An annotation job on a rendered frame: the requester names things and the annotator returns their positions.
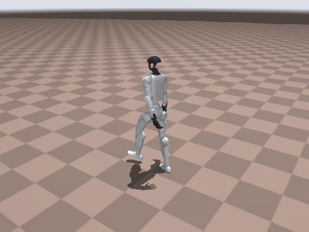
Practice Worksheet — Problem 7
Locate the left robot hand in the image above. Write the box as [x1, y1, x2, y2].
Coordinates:
[151, 113, 163, 129]

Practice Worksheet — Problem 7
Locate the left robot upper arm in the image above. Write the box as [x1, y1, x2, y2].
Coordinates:
[142, 76, 152, 99]

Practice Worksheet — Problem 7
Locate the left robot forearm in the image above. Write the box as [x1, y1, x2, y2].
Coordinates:
[144, 96, 155, 118]

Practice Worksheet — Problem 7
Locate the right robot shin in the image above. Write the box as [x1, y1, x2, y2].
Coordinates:
[161, 137, 169, 167]

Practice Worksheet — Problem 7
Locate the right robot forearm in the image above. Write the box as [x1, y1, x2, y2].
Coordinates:
[162, 92, 168, 106]

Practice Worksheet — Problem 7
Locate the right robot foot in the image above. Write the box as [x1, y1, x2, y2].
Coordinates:
[160, 164, 171, 173]

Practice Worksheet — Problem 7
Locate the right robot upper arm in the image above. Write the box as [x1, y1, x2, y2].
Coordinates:
[163, 74, 168, 93]

